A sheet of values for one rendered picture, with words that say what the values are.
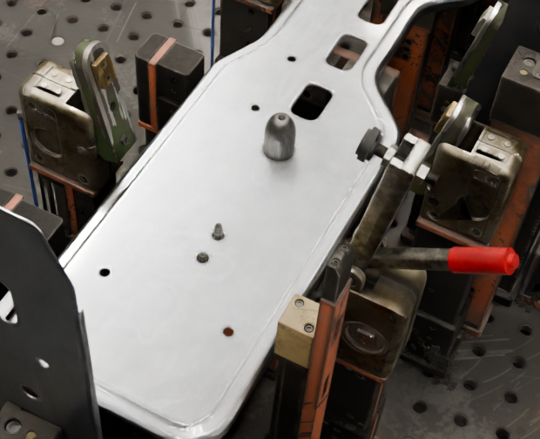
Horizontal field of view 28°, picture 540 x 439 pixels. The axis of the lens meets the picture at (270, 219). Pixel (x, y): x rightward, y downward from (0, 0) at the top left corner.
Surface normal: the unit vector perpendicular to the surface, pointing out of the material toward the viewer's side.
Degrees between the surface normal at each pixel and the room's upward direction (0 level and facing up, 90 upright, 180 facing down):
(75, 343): 90
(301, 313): 0
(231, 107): 0
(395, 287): 0
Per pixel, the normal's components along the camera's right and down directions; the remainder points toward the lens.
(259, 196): 0.05, -0.61
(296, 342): -0.46, 0.69
